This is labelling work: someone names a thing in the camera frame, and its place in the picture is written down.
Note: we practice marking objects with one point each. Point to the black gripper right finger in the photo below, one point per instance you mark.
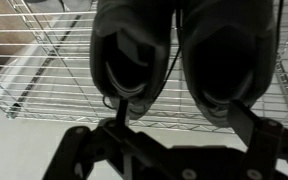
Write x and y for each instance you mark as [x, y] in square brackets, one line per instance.
[242, 120]

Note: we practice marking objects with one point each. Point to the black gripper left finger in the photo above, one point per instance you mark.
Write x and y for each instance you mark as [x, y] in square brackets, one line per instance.
[122, 113]

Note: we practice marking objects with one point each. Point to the black sneaker one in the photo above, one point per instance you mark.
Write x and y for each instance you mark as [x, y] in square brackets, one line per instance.
[129, 51]

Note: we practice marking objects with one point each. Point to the chrome wire shoe rack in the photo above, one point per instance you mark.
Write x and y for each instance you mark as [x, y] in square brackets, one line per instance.
[45, 75]

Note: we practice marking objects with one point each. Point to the black sneaker with white logo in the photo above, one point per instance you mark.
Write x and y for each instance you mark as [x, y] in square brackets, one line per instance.
[228, 53]

